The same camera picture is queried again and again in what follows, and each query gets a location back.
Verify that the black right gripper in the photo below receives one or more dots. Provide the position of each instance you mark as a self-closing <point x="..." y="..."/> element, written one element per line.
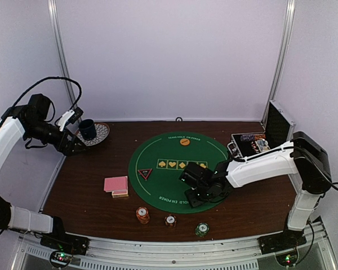
<point x="194" y="201"/>

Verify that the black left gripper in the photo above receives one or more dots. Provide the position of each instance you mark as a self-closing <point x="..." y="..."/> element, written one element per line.
<point x="67" y="149"/>

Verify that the green chip stack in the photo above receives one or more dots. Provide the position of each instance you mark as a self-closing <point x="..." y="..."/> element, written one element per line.
<point x="202" y="229"/>

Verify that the black hundred chip stack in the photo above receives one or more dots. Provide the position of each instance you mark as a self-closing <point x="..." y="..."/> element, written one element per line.
<point x="170" y="221"/>

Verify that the red five chip stack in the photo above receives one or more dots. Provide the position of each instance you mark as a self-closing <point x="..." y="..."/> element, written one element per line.
<point x="142" y="215"/>

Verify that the red backed card deck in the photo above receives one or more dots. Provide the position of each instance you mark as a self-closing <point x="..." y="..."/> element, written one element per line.
<point x="113" y="184"/>

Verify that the orange big blind button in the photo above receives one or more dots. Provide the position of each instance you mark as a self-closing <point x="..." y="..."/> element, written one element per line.
<point x="185" y="142"/>

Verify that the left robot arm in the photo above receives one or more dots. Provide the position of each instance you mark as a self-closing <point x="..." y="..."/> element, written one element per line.
<point x="27" y="122"/>

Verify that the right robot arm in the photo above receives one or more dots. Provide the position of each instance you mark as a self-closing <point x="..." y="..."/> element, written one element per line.
<point x="301" y="155"/>

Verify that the blue ceramic mug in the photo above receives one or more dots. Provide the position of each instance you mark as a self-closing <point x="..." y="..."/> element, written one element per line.
<point x="87" y="129"/>

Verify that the floral patterned plate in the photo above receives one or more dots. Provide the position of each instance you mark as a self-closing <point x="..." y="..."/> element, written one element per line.
<point x="102" y="131"/>

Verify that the green round poker mat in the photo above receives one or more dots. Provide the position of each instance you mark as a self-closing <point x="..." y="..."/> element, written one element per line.
<point x="168" y="158"/>

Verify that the black red triangle button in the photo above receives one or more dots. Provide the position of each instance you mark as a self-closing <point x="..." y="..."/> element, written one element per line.
<point x="145" y="173"/>

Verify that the gold playing card box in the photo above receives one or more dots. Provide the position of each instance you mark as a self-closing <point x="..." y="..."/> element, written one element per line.
<point x="118" y="194"/>

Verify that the aluminium poker chip case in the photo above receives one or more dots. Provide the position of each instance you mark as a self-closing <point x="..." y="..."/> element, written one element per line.
<point x="277" y="129"/>

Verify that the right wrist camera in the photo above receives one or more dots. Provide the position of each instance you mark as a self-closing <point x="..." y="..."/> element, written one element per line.
<point x="192" y="173"/>

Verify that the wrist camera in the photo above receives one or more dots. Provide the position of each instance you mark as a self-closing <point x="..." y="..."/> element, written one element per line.
<point x="192" y="173"/>
<point x="70" y="116"/>

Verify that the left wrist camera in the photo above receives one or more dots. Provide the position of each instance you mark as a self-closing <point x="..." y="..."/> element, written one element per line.
<point x="70" y="116"/>

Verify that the aluminium front rail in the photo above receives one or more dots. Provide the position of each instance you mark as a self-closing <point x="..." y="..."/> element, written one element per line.
<point x="236" y="253"/>

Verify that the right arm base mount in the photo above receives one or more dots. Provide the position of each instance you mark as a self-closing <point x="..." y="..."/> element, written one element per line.
<point x="279" y="242"/>

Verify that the right aluminium frame post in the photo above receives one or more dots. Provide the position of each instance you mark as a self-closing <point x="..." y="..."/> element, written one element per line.
<point x="283" y="48"/>

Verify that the aluminium frame post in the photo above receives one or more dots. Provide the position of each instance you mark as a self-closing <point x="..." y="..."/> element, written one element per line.
<point x="283" y="48"/>
<point x="52" y="10"/>

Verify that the left aluminium frame post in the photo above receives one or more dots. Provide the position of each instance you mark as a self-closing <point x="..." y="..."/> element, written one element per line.
<point x="52" y="10"/>

